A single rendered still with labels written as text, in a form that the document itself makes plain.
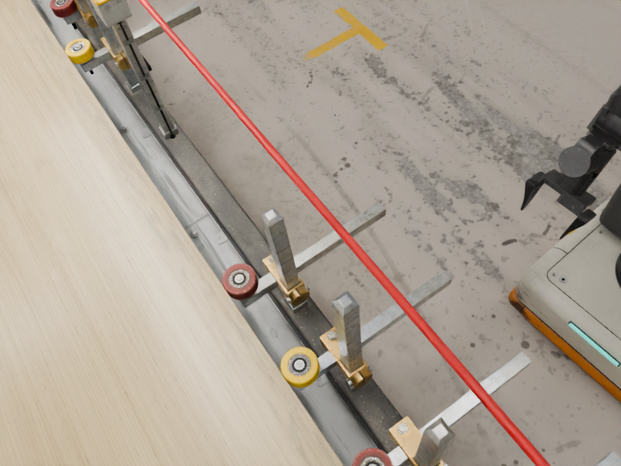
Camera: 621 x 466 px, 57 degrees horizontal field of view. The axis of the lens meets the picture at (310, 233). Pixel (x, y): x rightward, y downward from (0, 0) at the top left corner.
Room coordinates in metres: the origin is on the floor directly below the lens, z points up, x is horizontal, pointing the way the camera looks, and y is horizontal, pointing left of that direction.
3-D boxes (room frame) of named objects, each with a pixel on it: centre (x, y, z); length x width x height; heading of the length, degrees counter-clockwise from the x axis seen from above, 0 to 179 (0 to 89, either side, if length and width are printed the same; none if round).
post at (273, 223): (0.62, 0.07, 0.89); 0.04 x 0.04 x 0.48; 25
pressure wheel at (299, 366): (0.39, 0.07, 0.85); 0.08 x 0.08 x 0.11
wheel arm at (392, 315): (0.47, -0.10, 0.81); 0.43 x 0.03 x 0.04; 115
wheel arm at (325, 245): (0.70, 0.00, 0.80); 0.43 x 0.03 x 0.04; 115
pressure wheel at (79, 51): (1.52, 0.60, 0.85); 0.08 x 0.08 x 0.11
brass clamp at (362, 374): (0.41, -0.03, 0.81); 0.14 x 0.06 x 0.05; 25
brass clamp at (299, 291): (0.64, 0.08, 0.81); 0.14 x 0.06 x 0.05; 25
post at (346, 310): (0.39, -0.04, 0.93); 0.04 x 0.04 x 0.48; 25
